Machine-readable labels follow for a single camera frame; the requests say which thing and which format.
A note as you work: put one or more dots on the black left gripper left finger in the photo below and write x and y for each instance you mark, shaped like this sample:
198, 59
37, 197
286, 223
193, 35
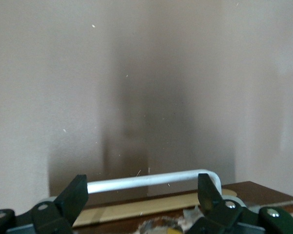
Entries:
70, 197

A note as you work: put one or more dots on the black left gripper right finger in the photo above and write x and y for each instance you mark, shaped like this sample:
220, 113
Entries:
210, 197

